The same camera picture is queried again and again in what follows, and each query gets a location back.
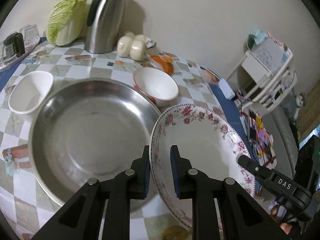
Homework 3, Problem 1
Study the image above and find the clear orange plastic bag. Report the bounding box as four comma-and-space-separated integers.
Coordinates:
200, 68, 220, 85

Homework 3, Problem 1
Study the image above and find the white wooden shelf rack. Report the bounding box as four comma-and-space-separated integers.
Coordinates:
226, 30, 297, 115

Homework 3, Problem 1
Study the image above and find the orange snack packet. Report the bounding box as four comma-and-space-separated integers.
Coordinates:
150, 54, 178, 75

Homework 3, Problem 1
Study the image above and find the strawberry pattern bowl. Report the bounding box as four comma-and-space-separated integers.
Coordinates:
133, 67, 179, 107

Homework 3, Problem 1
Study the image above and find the stainless steel round plate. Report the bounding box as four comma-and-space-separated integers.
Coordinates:
28, 79, 161, 206

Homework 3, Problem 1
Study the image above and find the floral round porcelain plate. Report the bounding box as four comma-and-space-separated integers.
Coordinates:
149, 103, 255, 229

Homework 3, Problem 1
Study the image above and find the stainless steel thermos jug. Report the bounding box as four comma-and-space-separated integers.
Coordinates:
85, 0, 126, 54

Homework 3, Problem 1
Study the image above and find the glass teapot black handle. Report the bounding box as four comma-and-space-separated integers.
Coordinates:
2, 32, 25, 64

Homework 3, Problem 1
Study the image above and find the white square bowl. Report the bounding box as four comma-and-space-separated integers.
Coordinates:
8, 71, 54, 120

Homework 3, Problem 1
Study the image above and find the colourful toy pile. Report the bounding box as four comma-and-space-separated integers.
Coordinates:
250, 115, 277, 169

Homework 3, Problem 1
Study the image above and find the tray with glass cups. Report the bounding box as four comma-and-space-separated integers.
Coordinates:
1, 24, 40, 72

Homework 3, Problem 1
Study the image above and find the bag of steamed buns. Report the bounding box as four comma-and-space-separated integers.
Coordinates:
117, 31, 157, 62

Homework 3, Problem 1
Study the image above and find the white power bank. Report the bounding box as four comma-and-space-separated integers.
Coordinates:
218, 79, 235, 100

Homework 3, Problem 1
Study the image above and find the napa cabbage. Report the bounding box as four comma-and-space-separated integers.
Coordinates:
46, 0, 87, 46

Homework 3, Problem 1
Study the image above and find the smartphone with lit screen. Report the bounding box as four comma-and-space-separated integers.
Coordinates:
248, 110, 259, 144

